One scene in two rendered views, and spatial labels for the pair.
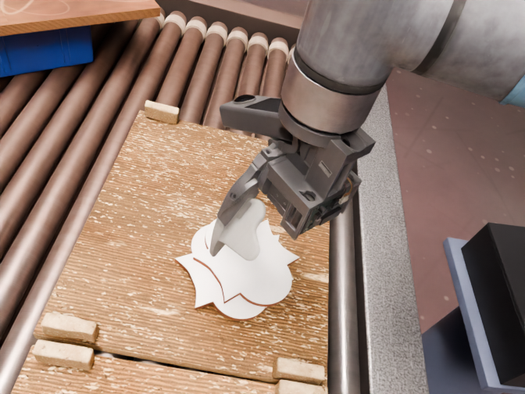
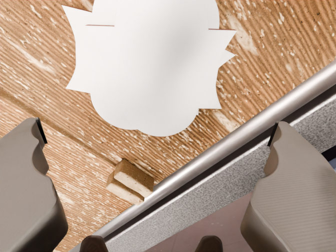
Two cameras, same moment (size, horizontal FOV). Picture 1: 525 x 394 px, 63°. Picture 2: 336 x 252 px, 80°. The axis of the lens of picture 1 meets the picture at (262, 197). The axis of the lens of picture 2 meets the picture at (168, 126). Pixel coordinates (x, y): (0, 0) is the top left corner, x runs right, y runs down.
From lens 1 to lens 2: 0.48 m
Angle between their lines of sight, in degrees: 64
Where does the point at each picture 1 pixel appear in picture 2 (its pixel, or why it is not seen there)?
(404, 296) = not seen: hidden behind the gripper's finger
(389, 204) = not seen: outside the picture
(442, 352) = not seen: hidden behind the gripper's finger
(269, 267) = (175, 100)
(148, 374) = (7, 109)
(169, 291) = (50, 40)
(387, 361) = (215, 187)
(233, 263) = (136, 69)
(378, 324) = (237, 168)
